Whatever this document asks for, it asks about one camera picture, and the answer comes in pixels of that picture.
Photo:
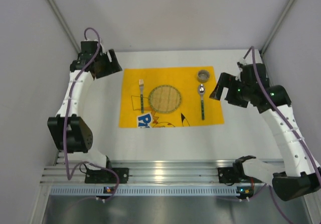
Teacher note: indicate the perforated grey cable duct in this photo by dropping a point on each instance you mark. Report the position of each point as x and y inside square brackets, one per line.
[152, 191]

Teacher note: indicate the spoon with green handle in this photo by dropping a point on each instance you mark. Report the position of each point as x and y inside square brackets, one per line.
[201, 92]

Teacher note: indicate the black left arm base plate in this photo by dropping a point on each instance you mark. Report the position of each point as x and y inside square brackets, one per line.
[106, 177]

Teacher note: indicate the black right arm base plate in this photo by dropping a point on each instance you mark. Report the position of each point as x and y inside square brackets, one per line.
[228, 176]

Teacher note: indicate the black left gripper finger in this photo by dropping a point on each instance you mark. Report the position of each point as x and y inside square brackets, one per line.
[114, 61]
[107, 70]

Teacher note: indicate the yellow cartoon placemat cloth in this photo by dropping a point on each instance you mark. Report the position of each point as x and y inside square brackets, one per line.
[182, 78]

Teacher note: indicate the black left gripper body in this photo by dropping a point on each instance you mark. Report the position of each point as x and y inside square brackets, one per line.
[102, 65]

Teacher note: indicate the aluminium mounting rail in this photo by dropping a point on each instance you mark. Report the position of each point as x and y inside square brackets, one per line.
[147, 172]

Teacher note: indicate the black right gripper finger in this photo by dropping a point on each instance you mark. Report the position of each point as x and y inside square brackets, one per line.
[225, 80]
[217, 93]

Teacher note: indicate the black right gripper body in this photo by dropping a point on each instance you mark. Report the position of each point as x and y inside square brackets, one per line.
[230, 89]

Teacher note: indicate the round woven bamboo plate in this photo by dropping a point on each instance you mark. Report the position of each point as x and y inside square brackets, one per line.
[165, 99]

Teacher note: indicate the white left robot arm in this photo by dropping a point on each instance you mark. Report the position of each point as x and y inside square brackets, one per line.
[70, 133]

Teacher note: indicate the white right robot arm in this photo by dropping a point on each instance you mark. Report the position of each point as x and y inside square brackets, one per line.
[300, 174]

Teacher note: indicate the fork with green handle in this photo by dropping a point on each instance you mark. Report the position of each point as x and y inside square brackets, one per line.
[141, 87]

